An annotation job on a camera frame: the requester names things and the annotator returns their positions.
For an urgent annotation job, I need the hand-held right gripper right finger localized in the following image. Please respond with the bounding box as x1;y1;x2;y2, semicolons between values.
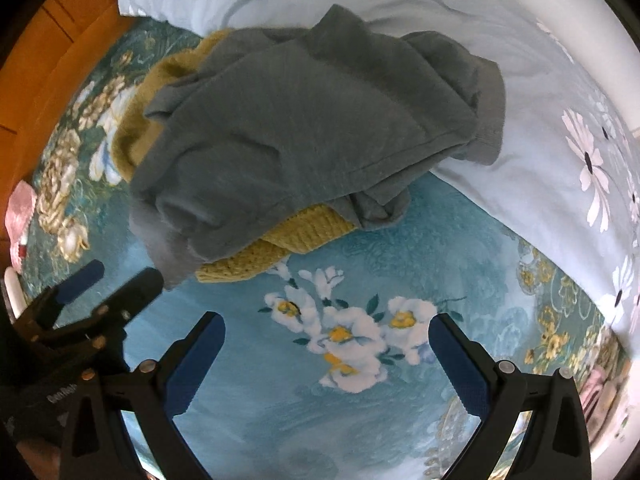
429;311;594;480

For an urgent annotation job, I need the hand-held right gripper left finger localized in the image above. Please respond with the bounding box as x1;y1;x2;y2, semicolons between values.
59;311;227;480

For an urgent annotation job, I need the pink cloth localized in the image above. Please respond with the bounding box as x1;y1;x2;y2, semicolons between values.
580;360;632;443
6;180;37;271

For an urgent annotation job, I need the teal floral blanket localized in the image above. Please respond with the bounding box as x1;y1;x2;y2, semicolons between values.
22;15;631;480

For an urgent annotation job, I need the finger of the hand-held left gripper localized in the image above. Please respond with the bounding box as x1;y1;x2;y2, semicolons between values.
30;266;165;378
11;259;106;331

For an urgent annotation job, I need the light blue floral duvet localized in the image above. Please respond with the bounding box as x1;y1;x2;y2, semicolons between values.
116;0;640;346

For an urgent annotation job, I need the grey garment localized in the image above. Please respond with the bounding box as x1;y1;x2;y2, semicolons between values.
129;4;507;291

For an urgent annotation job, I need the yellow knitted sweater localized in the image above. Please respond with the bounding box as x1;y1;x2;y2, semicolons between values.
111;29;358;283

